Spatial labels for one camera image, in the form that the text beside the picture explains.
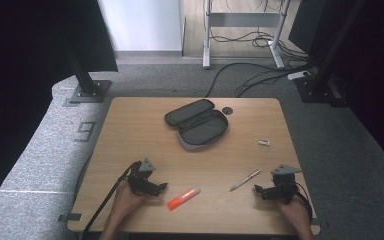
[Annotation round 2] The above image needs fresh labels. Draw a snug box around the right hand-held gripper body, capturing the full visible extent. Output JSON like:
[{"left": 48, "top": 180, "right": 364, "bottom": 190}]
[{"left": 270, "top": 163, "right": 303, "bottom": 203}]

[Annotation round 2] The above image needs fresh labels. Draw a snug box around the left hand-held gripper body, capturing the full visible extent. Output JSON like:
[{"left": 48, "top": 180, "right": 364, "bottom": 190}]
[{"left": 128, "top": 157, "right": 156, "bottom": 196}]

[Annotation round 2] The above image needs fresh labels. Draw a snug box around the silver pen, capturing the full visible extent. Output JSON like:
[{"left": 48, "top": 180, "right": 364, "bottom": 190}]
[{"left": 229, "top": 168, "right": 263, "bottom": 193}]

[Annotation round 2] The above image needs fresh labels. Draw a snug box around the dark grey pencil case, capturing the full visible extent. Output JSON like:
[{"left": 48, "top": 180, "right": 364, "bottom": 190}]
[{"left": 164, "top": 98, "right": 230, "bottom": 152}]

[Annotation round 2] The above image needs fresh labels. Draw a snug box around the person's left hand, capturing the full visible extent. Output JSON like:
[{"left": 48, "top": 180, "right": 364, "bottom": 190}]
[{"left": 111, "top": 179, "right": 148, "bottom": 218}]

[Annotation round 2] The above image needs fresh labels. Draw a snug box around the person's right hand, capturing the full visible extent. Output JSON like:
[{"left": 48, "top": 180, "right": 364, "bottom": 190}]
[{"left": 277, "top": 196, "right": 310, "bottom": 232}]

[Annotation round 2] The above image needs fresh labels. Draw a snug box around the orange highlighter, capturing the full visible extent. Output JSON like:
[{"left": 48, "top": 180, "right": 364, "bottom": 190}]
[{"left": 167, "top": 185, "right": 202, "bottom": 212}]

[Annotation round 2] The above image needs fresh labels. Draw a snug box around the grey tape piece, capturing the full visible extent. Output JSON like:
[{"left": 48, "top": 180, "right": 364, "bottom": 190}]
[{"left": 57, "top": 212, "right": 83, "bottom": 223}]

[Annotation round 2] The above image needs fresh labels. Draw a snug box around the black metal stand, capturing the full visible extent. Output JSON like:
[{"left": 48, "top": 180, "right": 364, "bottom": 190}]
[
  {"left": 63, "top": 46, "right": 113, "bottom": 104},
  {"left": 294, "top": 0, "right": 368, "bottom": 108}
]

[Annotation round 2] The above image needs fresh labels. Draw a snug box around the white power strip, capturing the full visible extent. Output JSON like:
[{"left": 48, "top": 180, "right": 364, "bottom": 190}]
[{"left": 286, "top": 70, "right": 311, "bottom": 81}]

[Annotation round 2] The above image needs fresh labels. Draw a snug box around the black curtain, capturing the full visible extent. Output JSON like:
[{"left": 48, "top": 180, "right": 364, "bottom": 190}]
[
  {"left": 0, "top": 0, "right": 119, "bottom": 219},
  {"left": 288, "top": 0, "right": 384, "bottom": 178}
]

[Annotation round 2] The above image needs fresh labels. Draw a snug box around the white partition panel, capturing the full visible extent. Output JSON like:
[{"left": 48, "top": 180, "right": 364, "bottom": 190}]
[{"left": 97, "top": 0, "right": 186, "bottom": 53}]

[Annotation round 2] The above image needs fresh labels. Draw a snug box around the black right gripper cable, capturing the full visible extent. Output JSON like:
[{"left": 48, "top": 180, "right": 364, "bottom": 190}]
[{"left": 294, "top": 182, "right": 314, "bottom": 225}]

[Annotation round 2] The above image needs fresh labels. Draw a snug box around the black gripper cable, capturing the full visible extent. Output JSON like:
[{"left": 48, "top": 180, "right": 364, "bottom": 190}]
[
  {"left": 294, "top": 182, "right": 314, "bottom": 225},
  {"left": 79, "top": 161, "right": 140, "bottom": 240}
]

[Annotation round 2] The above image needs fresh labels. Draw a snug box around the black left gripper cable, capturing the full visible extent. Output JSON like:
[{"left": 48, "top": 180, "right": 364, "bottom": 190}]
[{"left": 79, "top": 161, "right": 140, "bottom": 240}]

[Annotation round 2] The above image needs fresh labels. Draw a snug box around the bundle of black floor cables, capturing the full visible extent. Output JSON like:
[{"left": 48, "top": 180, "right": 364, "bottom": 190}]
[{"left": 234, "top": 63, "right": 318, "bottom": 98}]

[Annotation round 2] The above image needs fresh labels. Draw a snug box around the black floor cable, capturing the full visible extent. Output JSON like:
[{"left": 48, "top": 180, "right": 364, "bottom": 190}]
[{"left": 204, "top": 61, "right": 293, "bottom": 98}]

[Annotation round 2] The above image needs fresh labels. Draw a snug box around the tangle of cables under desk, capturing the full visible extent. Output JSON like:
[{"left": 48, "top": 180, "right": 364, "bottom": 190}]
[{"left": 209, "top": 0, "right": 309, "bottom": 63}]

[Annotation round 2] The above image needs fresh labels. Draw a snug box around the white desk frame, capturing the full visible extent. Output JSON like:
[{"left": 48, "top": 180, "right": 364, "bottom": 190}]
[{"left": 202, "top": 0, "right": 293, "bottom": 70}]

